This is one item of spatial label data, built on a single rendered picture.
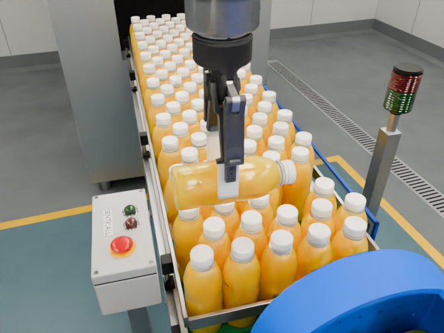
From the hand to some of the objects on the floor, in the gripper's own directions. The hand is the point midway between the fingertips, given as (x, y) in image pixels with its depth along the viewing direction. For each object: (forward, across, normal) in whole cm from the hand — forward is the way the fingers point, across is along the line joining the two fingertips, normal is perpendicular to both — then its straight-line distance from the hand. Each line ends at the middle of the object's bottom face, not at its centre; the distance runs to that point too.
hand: (222, 166), depth 60 cm
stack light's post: (+124, +24, -49) cm, 135 cm away
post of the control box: (+124, +6, +16) cm, 125 cm away
